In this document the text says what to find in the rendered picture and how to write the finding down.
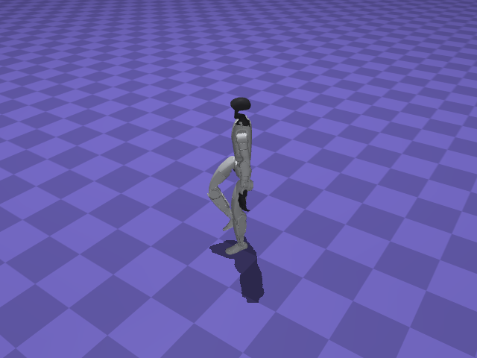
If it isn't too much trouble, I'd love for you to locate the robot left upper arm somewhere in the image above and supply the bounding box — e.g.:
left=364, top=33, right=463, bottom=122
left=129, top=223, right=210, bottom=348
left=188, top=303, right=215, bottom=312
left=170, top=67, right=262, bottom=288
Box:
left=236, top=130, right=250, bottom=168

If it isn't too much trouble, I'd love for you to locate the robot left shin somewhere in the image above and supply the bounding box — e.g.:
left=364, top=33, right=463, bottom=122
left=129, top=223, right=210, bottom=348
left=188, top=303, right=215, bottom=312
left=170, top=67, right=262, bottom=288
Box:
left=233, top=214, right=247, bottom=247

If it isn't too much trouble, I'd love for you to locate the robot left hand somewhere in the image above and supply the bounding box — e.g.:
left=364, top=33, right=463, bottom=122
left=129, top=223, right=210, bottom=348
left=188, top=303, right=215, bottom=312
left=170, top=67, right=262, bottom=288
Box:
left=238, top=189, right=250, bottom=212

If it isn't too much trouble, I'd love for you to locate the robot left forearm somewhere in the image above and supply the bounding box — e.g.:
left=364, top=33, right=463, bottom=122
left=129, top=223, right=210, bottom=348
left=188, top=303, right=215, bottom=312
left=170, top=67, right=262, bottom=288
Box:
left=238, top=162, right=250, bottom=195

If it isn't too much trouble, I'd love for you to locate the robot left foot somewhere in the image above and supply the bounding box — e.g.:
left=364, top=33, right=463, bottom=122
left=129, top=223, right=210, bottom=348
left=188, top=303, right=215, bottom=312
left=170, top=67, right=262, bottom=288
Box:
left=225, top=242, right=248, bottom=254

